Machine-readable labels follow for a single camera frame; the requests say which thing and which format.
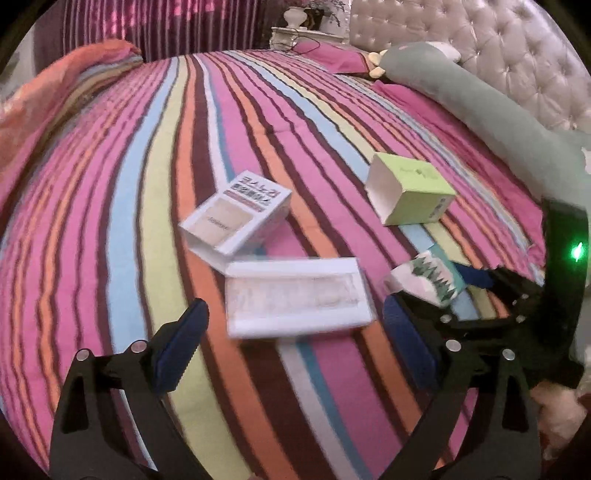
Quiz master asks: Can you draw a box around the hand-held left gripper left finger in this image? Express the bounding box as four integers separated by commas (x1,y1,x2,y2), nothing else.
48,298,211,480

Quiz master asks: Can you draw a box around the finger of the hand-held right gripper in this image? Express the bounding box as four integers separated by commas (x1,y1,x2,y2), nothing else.
455,262,544,317
392,290,543,334

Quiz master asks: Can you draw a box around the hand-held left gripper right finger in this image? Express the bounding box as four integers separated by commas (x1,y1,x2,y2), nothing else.
382,294,541,480

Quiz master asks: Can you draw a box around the tree print small box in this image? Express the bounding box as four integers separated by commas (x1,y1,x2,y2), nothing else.
389,250,463,309

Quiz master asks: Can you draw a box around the long white box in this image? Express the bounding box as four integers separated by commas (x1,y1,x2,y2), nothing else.
225,257,376,341

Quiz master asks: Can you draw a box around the green cardboard box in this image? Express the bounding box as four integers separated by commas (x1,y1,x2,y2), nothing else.
365,152,456,227

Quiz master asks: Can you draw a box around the white box with printed label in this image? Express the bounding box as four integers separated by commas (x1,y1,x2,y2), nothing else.
178,171,293,257

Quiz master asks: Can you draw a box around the long green plush pillow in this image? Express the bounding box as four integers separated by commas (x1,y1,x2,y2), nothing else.
368,41,591,220

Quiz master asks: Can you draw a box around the tufted beige headboard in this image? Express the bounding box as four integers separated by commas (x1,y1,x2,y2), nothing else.
348,0,591,134

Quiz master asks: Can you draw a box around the small pink pillow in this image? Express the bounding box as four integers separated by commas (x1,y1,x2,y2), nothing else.
293,40,377,75

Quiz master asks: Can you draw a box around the white nightstand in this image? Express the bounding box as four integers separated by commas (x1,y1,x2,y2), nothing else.
270,26,352,49

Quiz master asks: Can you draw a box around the orange and teal quilt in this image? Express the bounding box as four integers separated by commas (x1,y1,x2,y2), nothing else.
0,39,142,195

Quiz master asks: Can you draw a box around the potted plant with flowers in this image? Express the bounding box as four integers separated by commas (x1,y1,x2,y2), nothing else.
302,0,348,37

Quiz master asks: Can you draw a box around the white vase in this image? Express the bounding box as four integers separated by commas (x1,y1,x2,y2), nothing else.
283,6,308,30

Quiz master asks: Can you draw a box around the purple curtain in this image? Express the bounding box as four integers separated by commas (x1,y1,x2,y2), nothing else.
60,0,296,64

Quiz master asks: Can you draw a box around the black cable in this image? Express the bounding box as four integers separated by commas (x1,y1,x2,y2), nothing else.
276,36,326,55

